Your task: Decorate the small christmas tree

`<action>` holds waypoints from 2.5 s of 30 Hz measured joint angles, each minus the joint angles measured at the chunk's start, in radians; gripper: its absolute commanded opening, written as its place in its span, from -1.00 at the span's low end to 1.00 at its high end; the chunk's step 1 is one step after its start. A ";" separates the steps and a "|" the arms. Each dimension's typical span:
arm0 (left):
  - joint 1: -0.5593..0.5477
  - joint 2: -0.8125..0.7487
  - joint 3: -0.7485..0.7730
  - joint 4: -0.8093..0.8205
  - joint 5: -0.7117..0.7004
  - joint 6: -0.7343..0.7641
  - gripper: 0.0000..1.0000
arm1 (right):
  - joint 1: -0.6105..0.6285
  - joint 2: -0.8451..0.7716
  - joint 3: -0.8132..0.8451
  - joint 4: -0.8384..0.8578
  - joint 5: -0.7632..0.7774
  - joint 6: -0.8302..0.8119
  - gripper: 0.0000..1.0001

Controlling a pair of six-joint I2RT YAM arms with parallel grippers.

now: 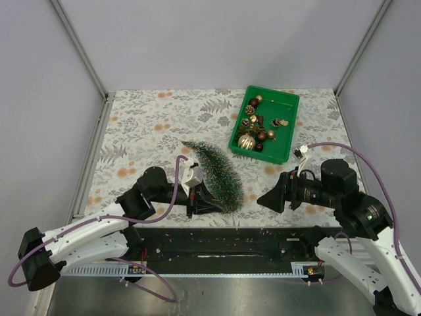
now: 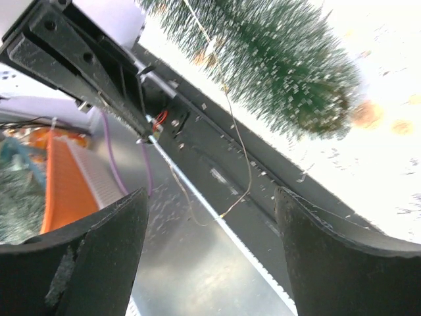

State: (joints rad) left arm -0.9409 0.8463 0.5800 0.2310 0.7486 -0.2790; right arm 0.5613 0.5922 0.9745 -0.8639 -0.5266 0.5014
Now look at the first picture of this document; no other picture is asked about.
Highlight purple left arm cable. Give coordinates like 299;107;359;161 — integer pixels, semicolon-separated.
7;154;198;303

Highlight frosted pine cone lower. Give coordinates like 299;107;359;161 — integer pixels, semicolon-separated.
241;118;250;127

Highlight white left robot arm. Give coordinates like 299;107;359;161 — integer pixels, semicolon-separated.
18;163;227;292

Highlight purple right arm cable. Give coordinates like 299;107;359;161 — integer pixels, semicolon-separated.
305;142;421;297

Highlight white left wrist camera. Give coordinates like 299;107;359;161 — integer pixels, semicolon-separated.
180;159;203;196

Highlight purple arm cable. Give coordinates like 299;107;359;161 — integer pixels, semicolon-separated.
7;154;198;303
305;142;421;297

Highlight frosted pine cone upper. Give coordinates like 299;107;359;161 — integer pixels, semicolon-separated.
245;105;255;116

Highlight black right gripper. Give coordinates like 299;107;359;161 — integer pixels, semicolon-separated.
256;165;339;212

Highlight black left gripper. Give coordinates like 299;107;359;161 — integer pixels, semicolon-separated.
150;180;225;219

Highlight frosted pine cone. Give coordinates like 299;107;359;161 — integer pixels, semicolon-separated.
245;105;255;116
241;118;250;127

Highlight floral patterned table mat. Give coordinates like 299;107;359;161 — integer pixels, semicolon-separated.
81;88;357;227

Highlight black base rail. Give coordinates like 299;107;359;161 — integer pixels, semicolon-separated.
62;227;339;277

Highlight silver ribbed bauble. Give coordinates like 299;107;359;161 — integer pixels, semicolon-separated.
237;134;256;150

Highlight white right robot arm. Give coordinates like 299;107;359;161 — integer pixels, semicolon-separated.
257;159;420;315

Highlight green plastic tray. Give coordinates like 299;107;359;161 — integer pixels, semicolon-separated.
228;86;300;165

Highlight aluminium frame post left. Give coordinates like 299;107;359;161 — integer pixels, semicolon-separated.
49;0;110;101

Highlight small green christmas tree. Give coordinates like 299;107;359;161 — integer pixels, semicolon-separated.
182;141;244;213

